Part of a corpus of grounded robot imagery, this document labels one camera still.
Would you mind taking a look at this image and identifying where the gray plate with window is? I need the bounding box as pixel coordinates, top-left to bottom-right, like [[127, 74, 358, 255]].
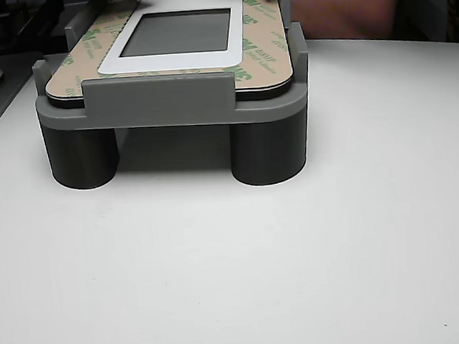
[[0, 49, 51, 152]]

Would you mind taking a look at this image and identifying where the white backing frame with window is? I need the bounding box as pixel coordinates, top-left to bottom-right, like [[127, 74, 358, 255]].
[[91, 0, 249, 76]]

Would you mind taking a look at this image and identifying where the bare person forearm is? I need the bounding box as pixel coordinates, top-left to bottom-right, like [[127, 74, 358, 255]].
[[286, 0, 408, 45]]

